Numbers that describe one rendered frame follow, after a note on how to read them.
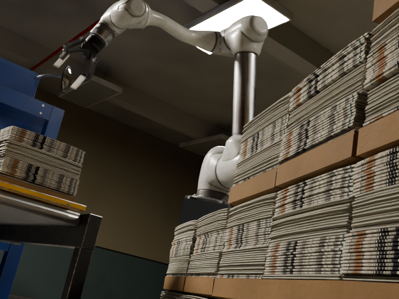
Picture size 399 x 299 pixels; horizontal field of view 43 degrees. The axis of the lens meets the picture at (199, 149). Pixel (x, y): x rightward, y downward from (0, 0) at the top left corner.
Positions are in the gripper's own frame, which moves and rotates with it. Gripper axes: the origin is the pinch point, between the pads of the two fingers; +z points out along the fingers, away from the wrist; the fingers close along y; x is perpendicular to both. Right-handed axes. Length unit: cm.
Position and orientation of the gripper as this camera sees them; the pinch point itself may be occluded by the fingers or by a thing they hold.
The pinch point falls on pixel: (66, 75)
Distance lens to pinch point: 211.8
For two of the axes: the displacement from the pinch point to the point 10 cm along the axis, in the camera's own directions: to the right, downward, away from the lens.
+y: -2.9, -5.4, -7.9
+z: -5.6, 7.7, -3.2
